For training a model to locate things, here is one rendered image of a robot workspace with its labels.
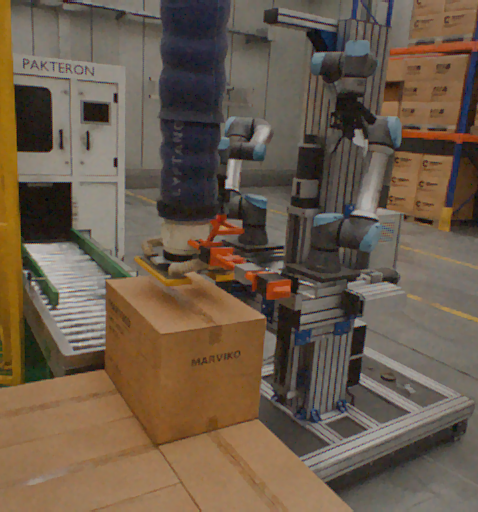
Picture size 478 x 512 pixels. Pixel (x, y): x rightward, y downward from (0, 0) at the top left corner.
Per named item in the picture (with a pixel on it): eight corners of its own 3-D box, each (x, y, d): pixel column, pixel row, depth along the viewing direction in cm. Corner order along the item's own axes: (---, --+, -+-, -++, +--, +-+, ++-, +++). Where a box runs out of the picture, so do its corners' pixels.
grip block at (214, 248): (197, 259, 176) (198, 242, 175) (223, 257, 181) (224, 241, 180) (208, 266, 169) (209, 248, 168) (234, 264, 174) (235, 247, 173)
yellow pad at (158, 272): (133, 261, 206) (133, 248, 205) (157, 259, 211) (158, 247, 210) (165, 287, 178) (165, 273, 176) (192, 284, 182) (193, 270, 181)
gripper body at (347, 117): (328, 130, 174) (332, 91, 171) (346, 131, 178) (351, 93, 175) (345, 131, 168) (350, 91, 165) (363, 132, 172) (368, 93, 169)
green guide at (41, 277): (-1, 241, 418) (-1, 230, 416) (14, 240, 424) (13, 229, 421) (39, 308, 286) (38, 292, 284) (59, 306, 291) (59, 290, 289)
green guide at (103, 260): (69, 237, 445) (69, 227, 443) (82, 237, 450) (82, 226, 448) (135, 297, 312) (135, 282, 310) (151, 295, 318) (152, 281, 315)
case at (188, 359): (104, 368, 226) (105, 279, 216) (189, 353, 246) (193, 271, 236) (157, 445, 177) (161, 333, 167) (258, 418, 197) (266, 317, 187)
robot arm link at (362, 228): (342, 249, 218) (369, 120, 219) (378, 255, 211) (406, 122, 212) (333, 245, 207) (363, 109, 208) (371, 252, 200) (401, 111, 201)
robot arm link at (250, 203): (264, 225, 249) (267, 197, 246) (236, 223, 251) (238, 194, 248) (267, 221, 261) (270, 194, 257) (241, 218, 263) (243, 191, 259)
